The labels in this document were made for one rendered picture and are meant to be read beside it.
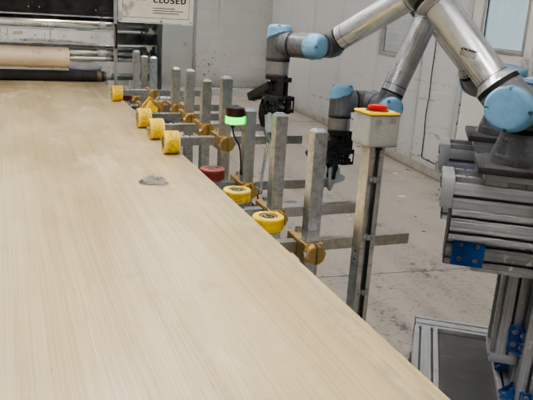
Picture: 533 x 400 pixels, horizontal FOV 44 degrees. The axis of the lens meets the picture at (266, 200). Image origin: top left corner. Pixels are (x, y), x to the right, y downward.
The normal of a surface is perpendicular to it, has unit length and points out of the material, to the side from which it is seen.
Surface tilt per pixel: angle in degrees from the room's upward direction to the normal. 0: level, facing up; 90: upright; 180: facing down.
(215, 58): 90
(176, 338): 0
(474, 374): 0
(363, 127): 90
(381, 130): 90
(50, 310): 0
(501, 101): 95
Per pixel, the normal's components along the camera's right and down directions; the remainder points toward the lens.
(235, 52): 0.28, 0.29
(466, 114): -0.96, 0.03
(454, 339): 0.06, -0.96
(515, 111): -0.50, 0.30
